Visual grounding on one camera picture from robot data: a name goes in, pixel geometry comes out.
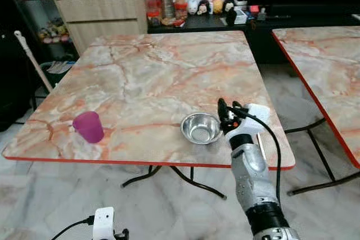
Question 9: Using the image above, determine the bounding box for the stainless steel bowl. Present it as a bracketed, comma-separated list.
[180, 112, 223, 145]

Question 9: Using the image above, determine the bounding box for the marble-pattern red-edged folding table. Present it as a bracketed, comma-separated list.
[2, 30, 296, 200]
[272, 25, 360, 196]

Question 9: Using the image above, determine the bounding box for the small white box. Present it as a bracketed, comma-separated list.
[233, 8, 249, 25]

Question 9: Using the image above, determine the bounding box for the yellow round figurine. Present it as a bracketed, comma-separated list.
[211, 0, 224, 15]

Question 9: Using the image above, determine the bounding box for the black-haired round figurine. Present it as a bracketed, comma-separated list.
[198, 0, 212, 15]

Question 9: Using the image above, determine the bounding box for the black round figurine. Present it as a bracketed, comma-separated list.
[223, 0, 237, 15]

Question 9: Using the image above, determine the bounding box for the white round figurine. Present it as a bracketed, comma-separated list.
[187, 0, 199, 15]

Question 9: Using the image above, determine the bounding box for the purple plastic cup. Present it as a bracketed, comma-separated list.
[72, 111, 105, 144]

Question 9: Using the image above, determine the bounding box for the large red-lid plastic jar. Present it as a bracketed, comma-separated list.
[158, 0, 176, 22]

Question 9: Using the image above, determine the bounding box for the light wooden drawer cabinet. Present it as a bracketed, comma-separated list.
[53, 0, 153, 55]

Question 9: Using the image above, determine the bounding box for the dark display shelf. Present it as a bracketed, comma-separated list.
[0, 0, 80, 64]

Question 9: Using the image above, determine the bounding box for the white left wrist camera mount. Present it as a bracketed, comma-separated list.
[92, 207, 116, 240]

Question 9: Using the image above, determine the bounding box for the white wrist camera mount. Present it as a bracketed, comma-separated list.
[231, 103, 271, 140]
[92, 207, 116, 240]

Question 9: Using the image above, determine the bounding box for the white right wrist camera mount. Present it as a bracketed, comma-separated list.
[231, 103, 271, 140]

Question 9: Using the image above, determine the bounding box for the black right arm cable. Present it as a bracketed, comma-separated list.
[235, 107, 281, 202]

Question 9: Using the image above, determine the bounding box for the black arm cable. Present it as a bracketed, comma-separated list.
[235, 107, 281, 202]
[51, 216, 95, 240]

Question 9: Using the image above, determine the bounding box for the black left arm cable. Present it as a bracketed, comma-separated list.
[51, 216, 95, 240]

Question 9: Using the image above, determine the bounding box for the white broom handle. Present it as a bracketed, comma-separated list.
[13, 30, 55, 92]

